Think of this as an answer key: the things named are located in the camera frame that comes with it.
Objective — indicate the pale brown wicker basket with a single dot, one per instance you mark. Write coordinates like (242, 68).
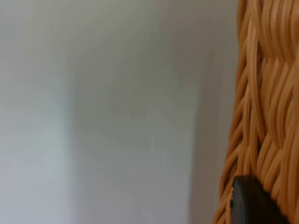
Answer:
(271, 93)

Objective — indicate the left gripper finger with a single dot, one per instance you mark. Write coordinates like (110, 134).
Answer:
(252, 203)

